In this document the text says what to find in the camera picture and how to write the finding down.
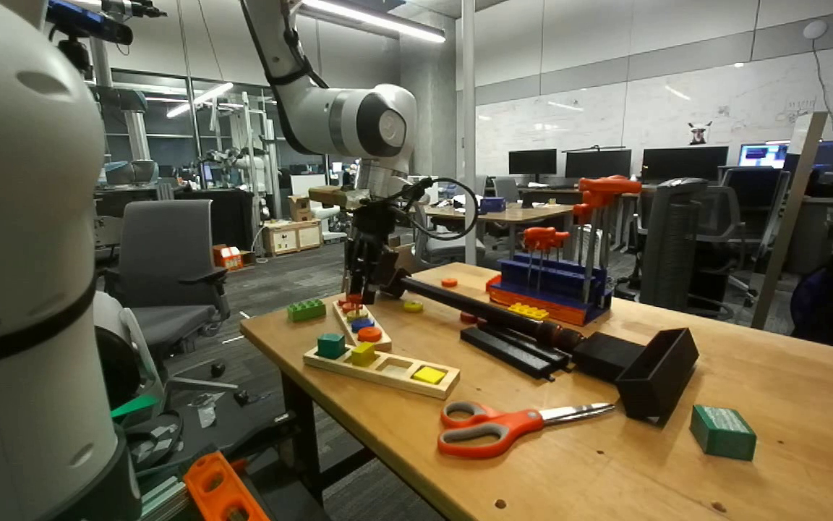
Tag blue hex key holder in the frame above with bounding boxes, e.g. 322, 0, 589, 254
487, 252, 617, 329

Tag teal wooden cube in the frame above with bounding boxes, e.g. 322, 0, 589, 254
315, 329, 348, 361

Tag black angled block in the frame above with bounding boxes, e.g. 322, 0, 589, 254
613, 324, 703, 427

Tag black computer monitor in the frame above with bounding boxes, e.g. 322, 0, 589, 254
639, 144, 733, 186
565, 146, 633, 181
508, 146, 562, 178

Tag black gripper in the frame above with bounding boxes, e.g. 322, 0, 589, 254
341, 196, 412, 307

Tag monitor with blue screen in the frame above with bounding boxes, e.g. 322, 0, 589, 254
735, 138, 792, 174

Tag green rectangular block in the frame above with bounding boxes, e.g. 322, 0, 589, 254
688, 403, 758, 463

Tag white pole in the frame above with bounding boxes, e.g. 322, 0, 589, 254
453, 0, 482, 269

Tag cardboard box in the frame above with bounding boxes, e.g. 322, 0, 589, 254
257, 217, 327, 259

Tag black flat rail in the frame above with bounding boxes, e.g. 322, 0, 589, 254
457, 324, 568, 381

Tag green plastic handle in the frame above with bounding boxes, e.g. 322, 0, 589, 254
110, 390, 166, 427

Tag wooden shape sorter board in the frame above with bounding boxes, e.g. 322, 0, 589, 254
301, 329, 464, 403

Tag wooden top desk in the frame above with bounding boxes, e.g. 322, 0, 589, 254
408, 196, 578, 262

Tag large orange T-handle key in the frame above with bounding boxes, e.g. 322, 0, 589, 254
574, 171, 645, 293

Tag orange plastic crate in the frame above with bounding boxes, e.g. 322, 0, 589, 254
184, 447, 272, 521

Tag black flat block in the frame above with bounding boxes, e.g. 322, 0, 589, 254
571, 329, 645, 381

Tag long black handle bar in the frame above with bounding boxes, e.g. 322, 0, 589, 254
390, 272, 584, 356

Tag grey office chair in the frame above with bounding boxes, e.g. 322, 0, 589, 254
107, 196, 256, 408

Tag wooden plank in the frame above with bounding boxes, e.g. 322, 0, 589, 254
750, 106, 830, 333

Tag ceiling light bar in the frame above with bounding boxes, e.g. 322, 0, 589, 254
299, 0, 453, 47

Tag green Duplo brick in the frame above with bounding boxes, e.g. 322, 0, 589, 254
286, 297, 330, 324

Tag orange box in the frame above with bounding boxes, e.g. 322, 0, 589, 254
213, 243, 249, 274

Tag white rounded housing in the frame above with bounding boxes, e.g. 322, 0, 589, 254
88, 285, 168, 413

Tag black overhead camera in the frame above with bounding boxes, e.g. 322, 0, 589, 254
43, 0, 139, 71

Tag yellow Lego brick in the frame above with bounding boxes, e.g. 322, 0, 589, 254
503, 300, 554, 324

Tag orange handled scissors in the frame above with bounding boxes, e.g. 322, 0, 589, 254
434, 397, 619, 463

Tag small orange T-handle key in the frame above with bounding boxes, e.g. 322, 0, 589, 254
519, 223, 574, 293

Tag dark grey upright panel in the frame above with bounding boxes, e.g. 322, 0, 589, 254
638, 175, 745, 311

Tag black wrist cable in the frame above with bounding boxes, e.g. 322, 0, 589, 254
403, 174, 484, 243

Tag wooden peg stacking board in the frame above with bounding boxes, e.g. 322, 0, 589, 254
327, 293, 398, 353

